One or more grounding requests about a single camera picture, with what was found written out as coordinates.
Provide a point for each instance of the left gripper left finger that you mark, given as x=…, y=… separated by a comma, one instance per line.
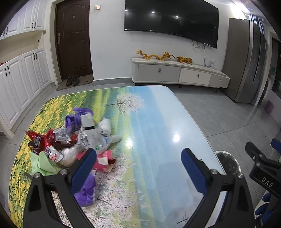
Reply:
x=80, y=170

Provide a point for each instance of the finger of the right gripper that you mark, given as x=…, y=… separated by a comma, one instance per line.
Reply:
x=276, y=145
x=258, y=156

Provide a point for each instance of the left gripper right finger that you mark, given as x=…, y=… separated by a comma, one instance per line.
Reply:
x=197, y=170

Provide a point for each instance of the pink paper box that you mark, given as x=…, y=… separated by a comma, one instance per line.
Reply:
x=104, y=162

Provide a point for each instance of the red snack wrapper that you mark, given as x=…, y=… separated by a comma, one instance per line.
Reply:
x=56, y=138

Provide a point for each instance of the purple plastic bag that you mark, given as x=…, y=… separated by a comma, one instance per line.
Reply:
x=73, y=121

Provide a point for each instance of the white round trash bin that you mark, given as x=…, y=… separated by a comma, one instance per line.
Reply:
x=227, y=162

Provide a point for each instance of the blue white gloved right hand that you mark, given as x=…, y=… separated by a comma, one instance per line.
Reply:
x=265, y=210

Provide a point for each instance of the purple crumpled bag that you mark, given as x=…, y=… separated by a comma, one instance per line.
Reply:
x=86, y=196

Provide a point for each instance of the clear plastic wrap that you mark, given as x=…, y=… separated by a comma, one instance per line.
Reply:
x=70, y=154

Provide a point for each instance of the red white snack packet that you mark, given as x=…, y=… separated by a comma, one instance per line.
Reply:
x=53, y=154

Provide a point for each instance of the purple stool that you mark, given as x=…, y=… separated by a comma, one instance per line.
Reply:
x=269, y=107

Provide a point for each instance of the green paper sheet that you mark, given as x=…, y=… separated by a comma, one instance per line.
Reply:
x=40, y=163

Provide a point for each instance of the white plastic bag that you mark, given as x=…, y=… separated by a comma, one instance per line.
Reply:
x=96, y=136

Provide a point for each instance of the grey refrigerator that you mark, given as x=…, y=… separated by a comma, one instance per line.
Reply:
x=244, y=60

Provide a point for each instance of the pair of dark shoes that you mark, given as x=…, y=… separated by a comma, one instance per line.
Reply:
x=72, y=80

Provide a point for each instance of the brown door mat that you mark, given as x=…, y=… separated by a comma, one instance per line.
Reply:
x=84, y=80

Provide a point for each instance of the white lower cabinets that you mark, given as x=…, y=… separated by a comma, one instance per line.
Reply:
x=23, y=78

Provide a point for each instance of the white cabinets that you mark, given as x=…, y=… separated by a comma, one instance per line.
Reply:
x=23, y=78
x=29, y=18

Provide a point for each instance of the white grey TV cabinet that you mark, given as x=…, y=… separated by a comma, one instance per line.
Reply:
x=172, y=72

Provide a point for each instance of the golden dragon ornament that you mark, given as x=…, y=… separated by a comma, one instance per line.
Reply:
x=165, y=55

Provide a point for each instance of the dark brown entrance door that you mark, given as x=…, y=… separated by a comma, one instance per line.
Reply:
x=73, y=38

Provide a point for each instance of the white upper cabinets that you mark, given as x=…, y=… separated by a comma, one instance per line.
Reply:
x=29, y=18

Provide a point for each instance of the black wall television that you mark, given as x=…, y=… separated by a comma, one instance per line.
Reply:
x=195, y=20

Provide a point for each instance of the beige wall switch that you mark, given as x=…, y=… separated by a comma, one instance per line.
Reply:
x=97, y=7

